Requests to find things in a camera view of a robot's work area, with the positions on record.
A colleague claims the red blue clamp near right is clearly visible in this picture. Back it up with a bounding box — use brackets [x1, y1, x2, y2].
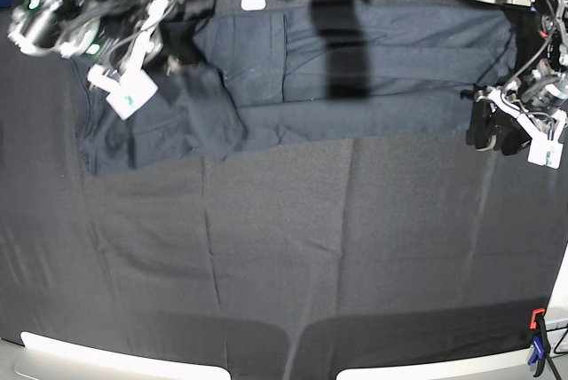
[527, 307, 562, 380]

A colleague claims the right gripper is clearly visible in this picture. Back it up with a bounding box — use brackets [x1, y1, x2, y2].
[61, 0, 217, 121]

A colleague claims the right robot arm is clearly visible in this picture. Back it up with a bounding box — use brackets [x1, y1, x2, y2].
[8, 0, 215, 120]

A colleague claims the black table cloth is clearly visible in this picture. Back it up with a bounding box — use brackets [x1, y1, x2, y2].
[1, 0, 567, 379]

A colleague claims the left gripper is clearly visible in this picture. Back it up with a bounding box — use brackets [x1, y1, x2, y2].
[466, 68, 567, 170]

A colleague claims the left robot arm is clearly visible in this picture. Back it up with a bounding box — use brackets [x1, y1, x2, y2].
[467, 0, 567, 170]

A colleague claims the dark grey t-shirt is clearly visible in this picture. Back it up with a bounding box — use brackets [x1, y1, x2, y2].
[67, 0, 526, 175]

